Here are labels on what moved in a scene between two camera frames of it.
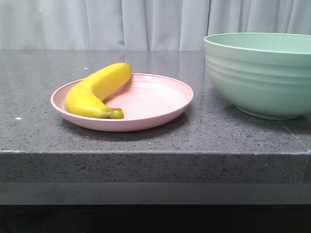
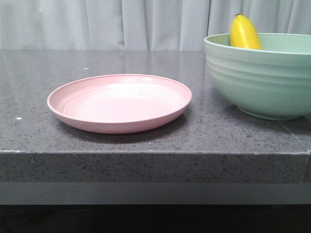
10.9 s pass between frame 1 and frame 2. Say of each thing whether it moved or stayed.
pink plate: stayed
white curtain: stayed
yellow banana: moved
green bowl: stayed
